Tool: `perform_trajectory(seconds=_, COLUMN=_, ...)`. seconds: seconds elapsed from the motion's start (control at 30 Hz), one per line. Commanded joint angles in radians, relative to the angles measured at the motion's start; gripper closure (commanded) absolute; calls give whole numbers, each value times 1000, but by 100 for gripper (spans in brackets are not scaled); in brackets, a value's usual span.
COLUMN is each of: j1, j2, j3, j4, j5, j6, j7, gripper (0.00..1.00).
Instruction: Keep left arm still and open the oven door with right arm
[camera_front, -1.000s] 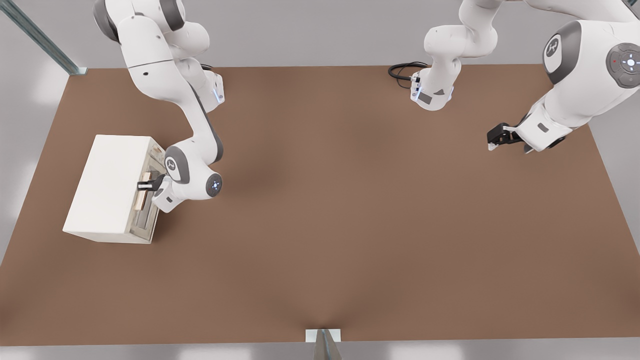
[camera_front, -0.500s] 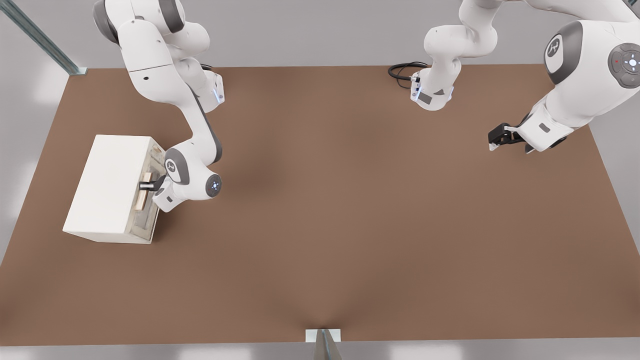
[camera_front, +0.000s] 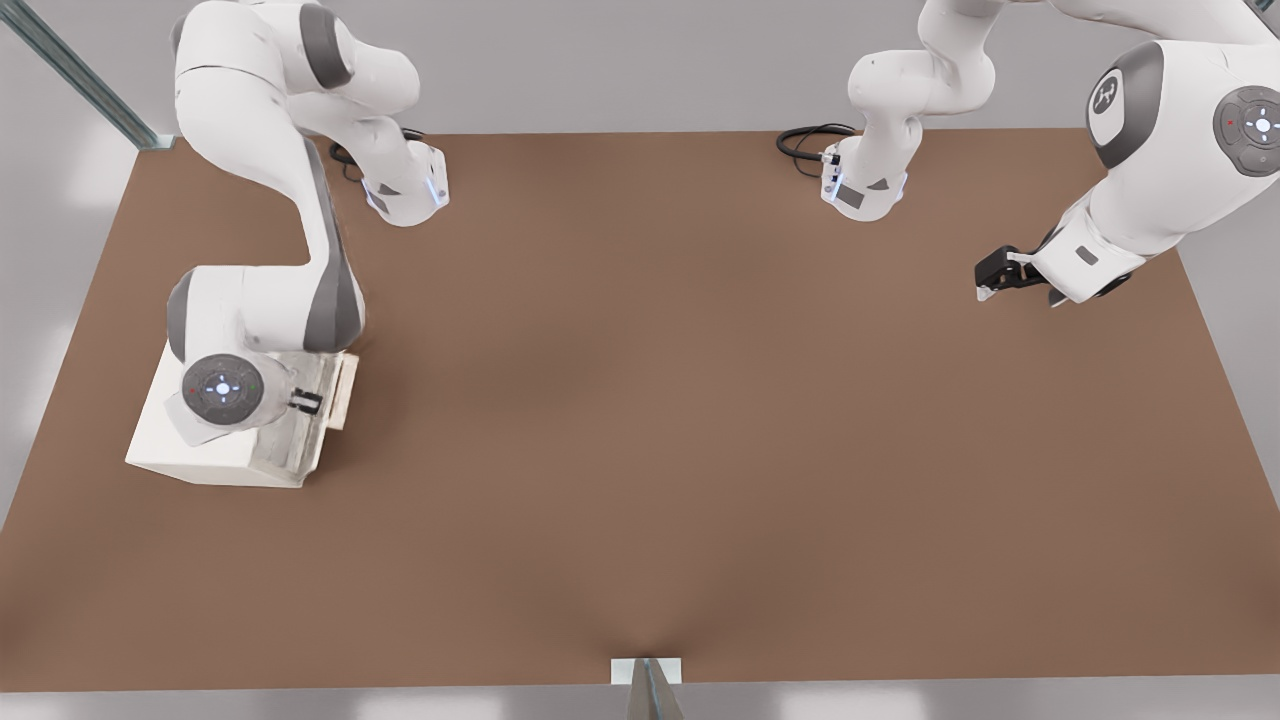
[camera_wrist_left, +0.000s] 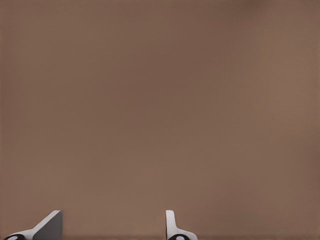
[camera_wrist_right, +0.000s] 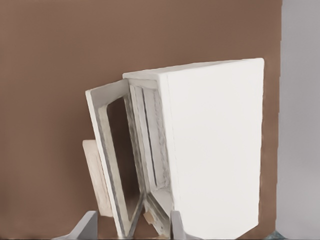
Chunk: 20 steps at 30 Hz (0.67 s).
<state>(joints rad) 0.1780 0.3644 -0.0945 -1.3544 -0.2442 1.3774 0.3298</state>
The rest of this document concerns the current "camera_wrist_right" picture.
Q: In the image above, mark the white oven door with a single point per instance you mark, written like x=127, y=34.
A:
x=102, y=130

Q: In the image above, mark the white oven body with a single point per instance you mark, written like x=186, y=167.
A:
x=215, y=140

